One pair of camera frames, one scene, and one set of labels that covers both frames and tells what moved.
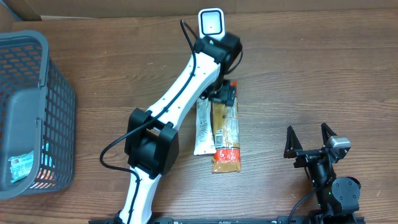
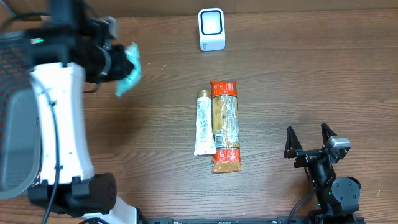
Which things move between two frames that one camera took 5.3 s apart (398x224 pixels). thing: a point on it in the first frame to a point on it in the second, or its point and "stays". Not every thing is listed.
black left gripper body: (226, 90) to (107, 66)
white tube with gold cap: (204, 143) stays
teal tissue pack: (21, 165) to (125, 86)
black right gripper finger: (327, 133) stays
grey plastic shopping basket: (38, 117) stays
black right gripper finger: (292, 144) stays
